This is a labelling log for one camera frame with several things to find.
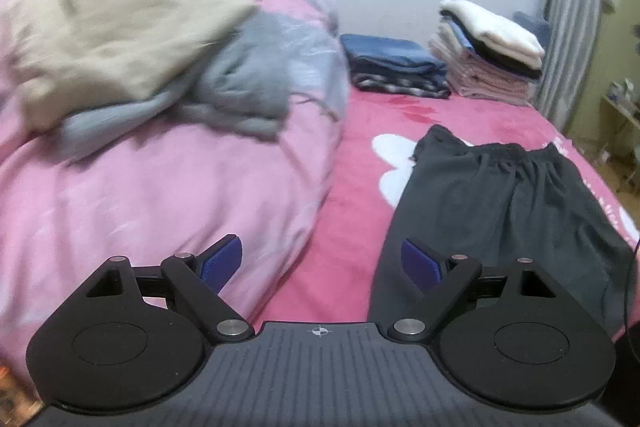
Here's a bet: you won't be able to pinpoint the beige garment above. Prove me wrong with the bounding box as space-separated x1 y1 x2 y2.
0 0 258 132

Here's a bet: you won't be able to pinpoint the tall stack of folded clothes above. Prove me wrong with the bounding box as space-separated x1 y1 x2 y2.
429 32 534 106

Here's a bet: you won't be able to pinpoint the blue water bottle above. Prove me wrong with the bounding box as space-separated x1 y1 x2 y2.
514 11 552 42

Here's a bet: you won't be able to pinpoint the folding table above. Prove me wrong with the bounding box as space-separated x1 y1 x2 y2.
600 79 640 194

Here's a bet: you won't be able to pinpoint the grey curtain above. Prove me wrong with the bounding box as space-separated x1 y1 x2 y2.
537 0 609 134

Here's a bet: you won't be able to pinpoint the black folded garment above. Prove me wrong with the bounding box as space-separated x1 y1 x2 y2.
462 27 543 82

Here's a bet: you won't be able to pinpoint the grey knit garment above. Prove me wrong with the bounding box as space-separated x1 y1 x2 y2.
60 14 335 164

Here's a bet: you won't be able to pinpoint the dark grey pants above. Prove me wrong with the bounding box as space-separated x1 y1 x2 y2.
367 124 637 338

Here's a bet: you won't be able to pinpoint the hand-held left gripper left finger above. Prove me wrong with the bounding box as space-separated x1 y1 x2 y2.
84 234 254 343

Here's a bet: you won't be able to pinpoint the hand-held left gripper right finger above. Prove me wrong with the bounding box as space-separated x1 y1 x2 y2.
388 237 558 344

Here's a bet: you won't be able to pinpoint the pink grey floral quilt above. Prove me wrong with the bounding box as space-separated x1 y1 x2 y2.
0 0 351 380

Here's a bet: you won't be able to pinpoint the person's black clothing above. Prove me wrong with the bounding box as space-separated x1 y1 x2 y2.
597 322 640 427

